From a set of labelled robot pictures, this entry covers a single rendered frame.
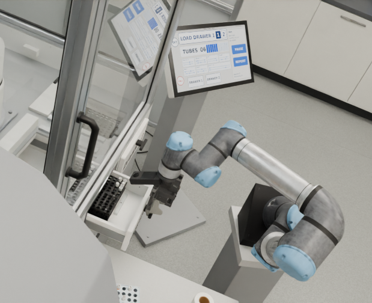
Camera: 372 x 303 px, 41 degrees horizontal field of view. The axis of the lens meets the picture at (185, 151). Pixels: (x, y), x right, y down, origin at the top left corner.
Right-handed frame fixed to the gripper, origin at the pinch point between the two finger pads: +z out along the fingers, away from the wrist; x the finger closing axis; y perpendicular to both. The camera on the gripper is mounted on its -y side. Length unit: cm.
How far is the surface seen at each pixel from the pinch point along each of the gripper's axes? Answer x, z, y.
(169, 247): 65, 91, 15
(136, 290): -24.6, 11.9, 7.4
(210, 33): 94, -26, -7
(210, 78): 83, -10, 1
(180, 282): -12.5, 14.5, 20.6
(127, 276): -18.8, 14.5, 2.8
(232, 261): 20, 31, 40
